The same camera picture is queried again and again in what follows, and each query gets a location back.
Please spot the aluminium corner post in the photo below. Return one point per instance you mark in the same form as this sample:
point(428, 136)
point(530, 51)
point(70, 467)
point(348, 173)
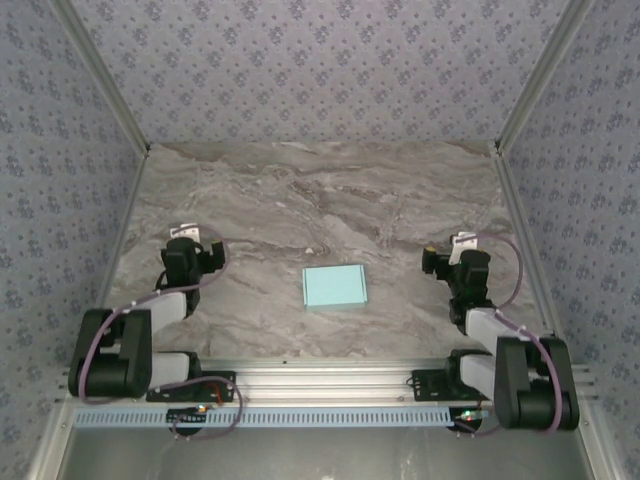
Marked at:
point(107, 85)
point(542, 80)

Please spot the long aluminium frame rail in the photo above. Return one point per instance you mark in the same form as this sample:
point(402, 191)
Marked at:
point(320, 380)

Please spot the aluminium frame bar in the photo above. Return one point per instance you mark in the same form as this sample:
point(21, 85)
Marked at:
point(47, 445)
point(597, 445)

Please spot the aluminium side rail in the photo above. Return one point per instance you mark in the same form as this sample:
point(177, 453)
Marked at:
point(527, 240)
point(131, 200)

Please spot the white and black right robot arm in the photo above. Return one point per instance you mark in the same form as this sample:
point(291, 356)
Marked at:
point(530, 405)

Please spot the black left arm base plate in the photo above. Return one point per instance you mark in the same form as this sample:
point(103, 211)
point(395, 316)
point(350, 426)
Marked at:
point(220, 385)

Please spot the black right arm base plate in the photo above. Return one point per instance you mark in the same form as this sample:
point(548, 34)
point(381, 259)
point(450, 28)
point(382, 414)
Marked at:
point(425, 385)

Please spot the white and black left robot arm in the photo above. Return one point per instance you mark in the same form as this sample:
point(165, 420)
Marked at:
point(107, 375)

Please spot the small circuit board with LED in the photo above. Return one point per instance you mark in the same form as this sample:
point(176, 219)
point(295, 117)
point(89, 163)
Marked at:
point(192, 414)
point(470, 416)

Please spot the pale teal paper box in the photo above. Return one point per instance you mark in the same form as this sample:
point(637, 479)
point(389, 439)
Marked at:
point(334, 289)

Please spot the grey metal sheet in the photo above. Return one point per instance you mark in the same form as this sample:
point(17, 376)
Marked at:
point(320, 455)

